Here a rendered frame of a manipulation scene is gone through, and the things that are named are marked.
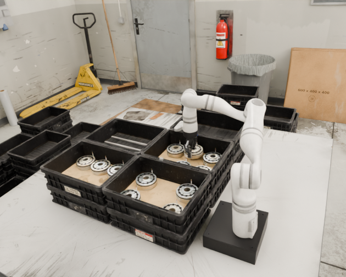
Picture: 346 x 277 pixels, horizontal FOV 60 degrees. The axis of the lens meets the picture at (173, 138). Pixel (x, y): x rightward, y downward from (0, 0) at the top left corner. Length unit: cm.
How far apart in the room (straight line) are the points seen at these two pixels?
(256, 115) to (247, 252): 56
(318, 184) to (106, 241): 111
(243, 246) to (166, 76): 382
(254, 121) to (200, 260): 61
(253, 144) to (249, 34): 311
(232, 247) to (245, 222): 12
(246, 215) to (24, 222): 107
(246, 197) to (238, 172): 12
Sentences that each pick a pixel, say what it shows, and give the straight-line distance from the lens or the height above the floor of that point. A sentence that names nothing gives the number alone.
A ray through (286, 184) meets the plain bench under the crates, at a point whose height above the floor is 70.
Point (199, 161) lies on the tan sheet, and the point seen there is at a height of 83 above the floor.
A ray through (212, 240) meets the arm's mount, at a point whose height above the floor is 76.
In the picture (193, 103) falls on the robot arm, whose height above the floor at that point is 118.
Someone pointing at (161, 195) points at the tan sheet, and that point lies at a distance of 140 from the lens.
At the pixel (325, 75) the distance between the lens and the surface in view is 400.
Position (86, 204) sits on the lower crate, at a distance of 153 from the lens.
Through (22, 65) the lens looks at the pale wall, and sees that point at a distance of 488.
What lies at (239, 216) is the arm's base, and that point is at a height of 89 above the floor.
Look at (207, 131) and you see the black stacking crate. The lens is 189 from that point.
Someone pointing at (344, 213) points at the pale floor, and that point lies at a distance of 272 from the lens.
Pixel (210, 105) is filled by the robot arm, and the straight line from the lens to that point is 141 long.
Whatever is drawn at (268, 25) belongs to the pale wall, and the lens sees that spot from 413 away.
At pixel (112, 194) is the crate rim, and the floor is 93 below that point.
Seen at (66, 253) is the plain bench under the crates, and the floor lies 70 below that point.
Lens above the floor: 174
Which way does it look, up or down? 30 degrees down
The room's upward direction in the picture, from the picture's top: 5 degrees counter-clockwise
